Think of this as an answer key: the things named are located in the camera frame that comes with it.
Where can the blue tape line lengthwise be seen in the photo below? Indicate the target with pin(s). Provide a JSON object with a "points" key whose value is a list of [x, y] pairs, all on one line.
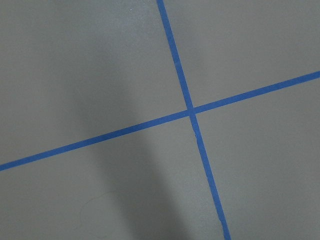
{"points": [[193, 119]]}

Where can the blue tape line crosswise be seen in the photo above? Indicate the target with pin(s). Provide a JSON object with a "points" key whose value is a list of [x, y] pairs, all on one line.
{"points": [[161, 120]]}

